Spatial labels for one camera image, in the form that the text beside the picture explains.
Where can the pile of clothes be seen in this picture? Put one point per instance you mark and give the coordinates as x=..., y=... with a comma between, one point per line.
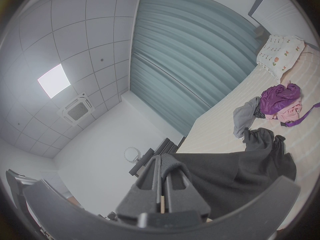
x=275, y=99

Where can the ceiling air conditioner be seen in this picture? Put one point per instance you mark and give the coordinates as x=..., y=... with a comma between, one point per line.
x=76, y=109

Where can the round white mirror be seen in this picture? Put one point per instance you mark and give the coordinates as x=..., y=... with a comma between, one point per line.
x=125, y=156

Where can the grey garment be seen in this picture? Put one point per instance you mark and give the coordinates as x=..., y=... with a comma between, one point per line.
x=242, y=116

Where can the grey bedside table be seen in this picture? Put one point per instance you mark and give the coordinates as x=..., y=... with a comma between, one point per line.
x=260, y=32

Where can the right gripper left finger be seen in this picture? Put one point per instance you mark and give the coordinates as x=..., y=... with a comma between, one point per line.
x=147, y=196

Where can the white printed pillow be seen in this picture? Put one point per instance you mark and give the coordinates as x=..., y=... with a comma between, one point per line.
x=280, y=54

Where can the blue-green curtain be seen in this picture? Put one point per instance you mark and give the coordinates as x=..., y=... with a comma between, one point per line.
x=187, y=46

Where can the square ceiling light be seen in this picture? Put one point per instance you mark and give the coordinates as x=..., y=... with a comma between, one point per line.
x=53, y=81

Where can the bed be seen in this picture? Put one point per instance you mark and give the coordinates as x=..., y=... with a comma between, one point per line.
x=225, y=114

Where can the black T-shirt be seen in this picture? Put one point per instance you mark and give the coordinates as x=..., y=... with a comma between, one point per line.
x=225, y=174

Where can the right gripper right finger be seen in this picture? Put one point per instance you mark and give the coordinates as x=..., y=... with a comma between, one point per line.
x=192, y=201

